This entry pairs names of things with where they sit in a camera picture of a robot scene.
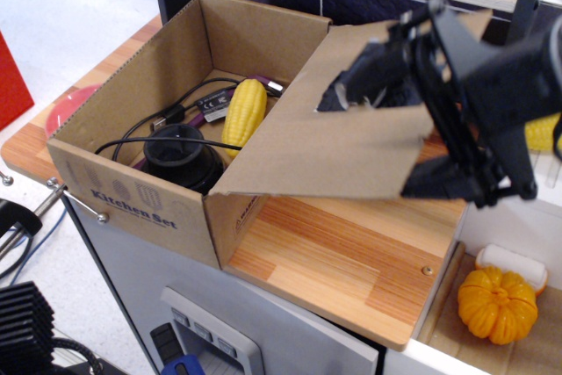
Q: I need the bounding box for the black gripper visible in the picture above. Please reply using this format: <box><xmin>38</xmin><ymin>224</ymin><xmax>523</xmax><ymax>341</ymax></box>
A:
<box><xmin>330</xmin><ymin>0</ymin><xmax>538</xmax><ymax>208</ymax></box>

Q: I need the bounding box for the brown cardboard box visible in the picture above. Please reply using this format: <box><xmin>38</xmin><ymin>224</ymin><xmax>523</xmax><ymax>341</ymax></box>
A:
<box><xmin>47</xmin><ymin>0</ymin><xmax>433</xmax><ymax>268</ymax></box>

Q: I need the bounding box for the aluminium profile handle with tape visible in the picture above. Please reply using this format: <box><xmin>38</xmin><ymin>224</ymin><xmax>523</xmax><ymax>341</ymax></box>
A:
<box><xmin>315</xmin><ymin>81</ymin><xmax>422</xmax><ymax>112</ymax></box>

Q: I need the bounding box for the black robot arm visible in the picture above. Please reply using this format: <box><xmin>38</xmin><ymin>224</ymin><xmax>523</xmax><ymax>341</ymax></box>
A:
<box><xmin>317</xmin><ymin>0</ymin><xmax>561</xmax><ymax>207</ymax></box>

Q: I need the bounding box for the white orange toy piece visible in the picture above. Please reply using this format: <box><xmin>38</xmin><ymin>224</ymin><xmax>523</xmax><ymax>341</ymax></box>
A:
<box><xmin>474</xmin><ymin>243</ymin><xmax>549</xmax><ymax>297</ymax></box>

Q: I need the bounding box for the yellow toy corn cob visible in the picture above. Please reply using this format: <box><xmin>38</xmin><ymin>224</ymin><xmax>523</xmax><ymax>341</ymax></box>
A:
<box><xmin>221</xmin><ymin>79</ymin><xmax>267</xmax><ymax>158</ymax></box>

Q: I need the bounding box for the orange toy pumpkin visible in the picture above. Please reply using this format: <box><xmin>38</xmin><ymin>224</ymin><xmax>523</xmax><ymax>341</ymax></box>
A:
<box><xmin>458</xmin><ymin>266</ymin><xmax>538</xmax><ymax>345</ymax></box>

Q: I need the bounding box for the black round speaker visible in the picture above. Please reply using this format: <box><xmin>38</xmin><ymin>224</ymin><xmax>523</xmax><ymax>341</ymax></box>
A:
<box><xmin>140</xmin><ymin>124</ymin><xmax>225</xmax><ymax>195</ymax></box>

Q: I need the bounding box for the toy oven control panel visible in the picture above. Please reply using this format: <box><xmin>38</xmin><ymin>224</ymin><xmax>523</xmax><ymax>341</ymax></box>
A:
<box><xmin>161</xmin><ymin>287</ymin><xmax>265</xmax><ymax>375</ymax></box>

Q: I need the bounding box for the red plastic bowl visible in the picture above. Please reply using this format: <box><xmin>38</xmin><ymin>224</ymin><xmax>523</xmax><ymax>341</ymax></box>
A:
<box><xmin>45</xmin><ymin>83</ymin><xmax>101</xmax><ymax>137</ymax></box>

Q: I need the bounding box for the metal clamp bar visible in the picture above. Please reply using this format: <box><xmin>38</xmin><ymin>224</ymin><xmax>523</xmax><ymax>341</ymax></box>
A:
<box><xmin>1</xmin><ymin>177</ymin><xmax>110</xmax><ymax>259</ymax></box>

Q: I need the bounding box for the red box at left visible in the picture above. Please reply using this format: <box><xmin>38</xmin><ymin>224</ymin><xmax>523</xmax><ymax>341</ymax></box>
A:
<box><xmin>0</xmin><ymin>35</ymin><xmax>34</xmax><ymax>129</ymax></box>

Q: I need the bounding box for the black ribbed heatsink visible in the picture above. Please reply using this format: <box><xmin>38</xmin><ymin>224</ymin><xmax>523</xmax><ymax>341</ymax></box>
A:
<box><xmin>1</xmin><ymin>282</ymin><xmax>54</xmax><ymax>374</ymax></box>

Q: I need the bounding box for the black usb cable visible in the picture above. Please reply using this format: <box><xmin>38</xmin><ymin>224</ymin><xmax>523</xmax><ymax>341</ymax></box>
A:
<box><xmin>95</xmin><ymin>77</ymin><xmax>245</xmax><ymax>162</ymax></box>

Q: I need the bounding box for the blue cable on floor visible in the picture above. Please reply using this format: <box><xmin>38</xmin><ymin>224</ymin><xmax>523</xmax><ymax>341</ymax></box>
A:
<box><xmin>0</xmin><ymin>207</ymin><xmax>68</xmax><ymax>288</ymax></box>

